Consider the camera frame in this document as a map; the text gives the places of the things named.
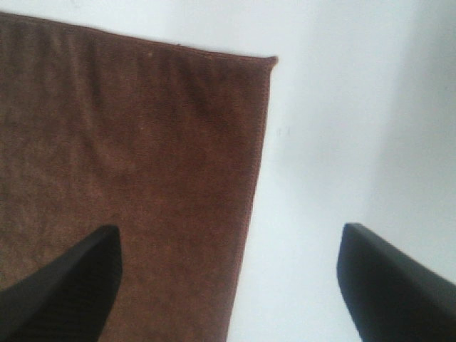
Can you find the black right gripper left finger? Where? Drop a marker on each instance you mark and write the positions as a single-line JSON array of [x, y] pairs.
[[70, 298]]

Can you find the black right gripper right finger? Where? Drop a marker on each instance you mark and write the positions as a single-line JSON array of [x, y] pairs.
[[390, 296]]

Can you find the brown towel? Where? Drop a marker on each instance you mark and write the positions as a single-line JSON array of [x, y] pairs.
[[160, 140]]

